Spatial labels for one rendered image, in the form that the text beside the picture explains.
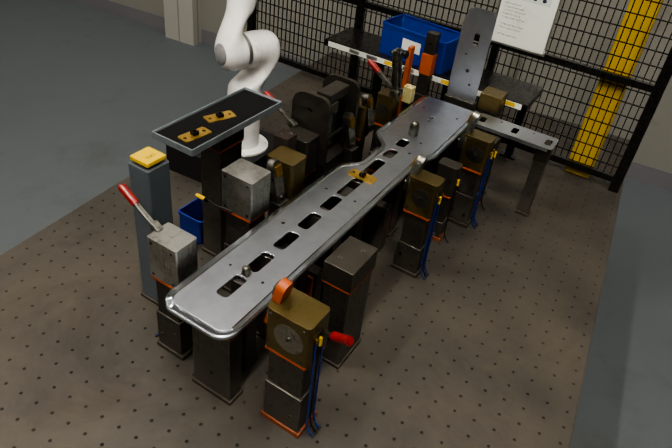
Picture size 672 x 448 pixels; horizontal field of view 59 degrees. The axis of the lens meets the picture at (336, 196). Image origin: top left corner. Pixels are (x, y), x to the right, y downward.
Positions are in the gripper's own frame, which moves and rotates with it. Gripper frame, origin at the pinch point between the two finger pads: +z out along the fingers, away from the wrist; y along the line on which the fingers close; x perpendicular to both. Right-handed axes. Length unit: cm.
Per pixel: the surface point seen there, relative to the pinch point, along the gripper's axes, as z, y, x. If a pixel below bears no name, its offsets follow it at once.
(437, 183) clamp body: 41, 46, -6
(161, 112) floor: 144, -188, 106
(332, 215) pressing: 45, 28, -32
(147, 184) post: 34, -5, -64
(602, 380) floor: 146, 114, 63
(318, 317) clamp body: 39, 48, -70
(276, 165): 35, 11, -35
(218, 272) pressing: 45, 20, -67
